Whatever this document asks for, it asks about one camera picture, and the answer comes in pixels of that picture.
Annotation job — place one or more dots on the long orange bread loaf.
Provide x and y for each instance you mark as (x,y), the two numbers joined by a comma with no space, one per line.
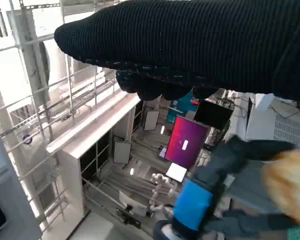
(290,187)

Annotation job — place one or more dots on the white rectangular panel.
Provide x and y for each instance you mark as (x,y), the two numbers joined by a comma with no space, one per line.
(151,120)
(122,152)

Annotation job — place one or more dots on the white metal scaffold frame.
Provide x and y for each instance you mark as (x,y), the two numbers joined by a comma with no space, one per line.
(31,57)

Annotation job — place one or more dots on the black left hand blue tape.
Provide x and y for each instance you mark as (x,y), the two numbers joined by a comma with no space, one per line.
(193,202)

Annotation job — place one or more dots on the monitor with purple red screen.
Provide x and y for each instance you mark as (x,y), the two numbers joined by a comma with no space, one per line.
(185,140)

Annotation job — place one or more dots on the black dark monitor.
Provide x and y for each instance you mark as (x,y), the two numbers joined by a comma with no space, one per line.
(213,115)

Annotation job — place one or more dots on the black knitted gloved right hand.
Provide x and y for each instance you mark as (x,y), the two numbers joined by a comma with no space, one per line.
(190,45)

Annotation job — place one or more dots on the white articulated stand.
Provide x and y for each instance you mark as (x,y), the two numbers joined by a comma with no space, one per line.
(158,180)

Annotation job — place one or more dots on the long white shelf unit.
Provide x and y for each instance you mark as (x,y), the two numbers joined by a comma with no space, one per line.
(102,120)

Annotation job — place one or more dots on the teal poster board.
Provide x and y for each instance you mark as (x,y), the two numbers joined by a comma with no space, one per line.
(180,107)

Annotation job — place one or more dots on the blue round clamp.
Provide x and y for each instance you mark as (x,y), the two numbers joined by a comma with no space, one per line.
(27,139)

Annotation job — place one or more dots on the white mesh cabinet louvred side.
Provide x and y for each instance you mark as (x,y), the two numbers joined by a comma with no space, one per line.
(292,130)

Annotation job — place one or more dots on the white flat tablet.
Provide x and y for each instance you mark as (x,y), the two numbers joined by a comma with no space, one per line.
(176,172)

